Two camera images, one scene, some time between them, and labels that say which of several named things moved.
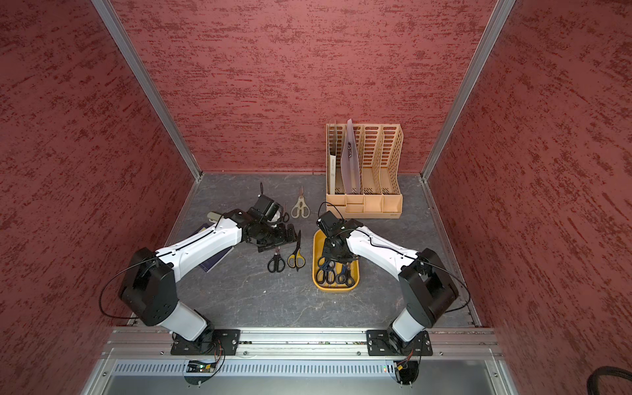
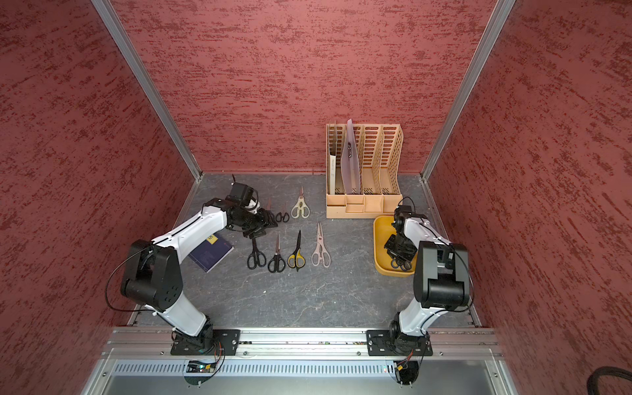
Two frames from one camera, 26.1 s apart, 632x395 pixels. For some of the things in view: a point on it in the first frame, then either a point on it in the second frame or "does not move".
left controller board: (199, 366) does not move
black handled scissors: (276, 263) does not move
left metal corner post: (125, 44) does not move
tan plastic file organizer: (379, 147) does not move
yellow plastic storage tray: (318, 243) → (383, 231)
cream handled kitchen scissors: (300, 208) does not move
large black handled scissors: (344, 277) → (256, 257)
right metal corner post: (494, 26) does not move
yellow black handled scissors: (297, 260) does not move
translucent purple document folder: (350, 162) does not move
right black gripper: (347, 257) → (392, 252)
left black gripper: (281, 237) → (266, 218)
